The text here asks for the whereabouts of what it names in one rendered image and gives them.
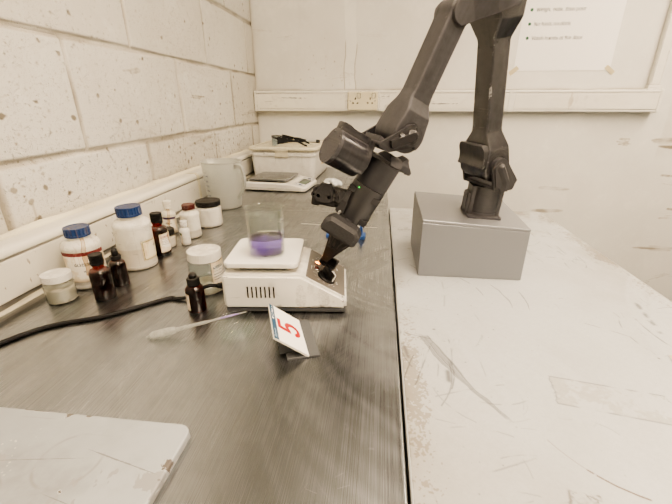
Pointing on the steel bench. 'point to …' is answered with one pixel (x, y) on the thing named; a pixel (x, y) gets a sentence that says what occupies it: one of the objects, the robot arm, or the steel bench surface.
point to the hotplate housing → (279, 289)
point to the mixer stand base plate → (84, 458)
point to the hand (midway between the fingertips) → (334, 244)
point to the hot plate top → (238, 258)
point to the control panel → (321, 270)
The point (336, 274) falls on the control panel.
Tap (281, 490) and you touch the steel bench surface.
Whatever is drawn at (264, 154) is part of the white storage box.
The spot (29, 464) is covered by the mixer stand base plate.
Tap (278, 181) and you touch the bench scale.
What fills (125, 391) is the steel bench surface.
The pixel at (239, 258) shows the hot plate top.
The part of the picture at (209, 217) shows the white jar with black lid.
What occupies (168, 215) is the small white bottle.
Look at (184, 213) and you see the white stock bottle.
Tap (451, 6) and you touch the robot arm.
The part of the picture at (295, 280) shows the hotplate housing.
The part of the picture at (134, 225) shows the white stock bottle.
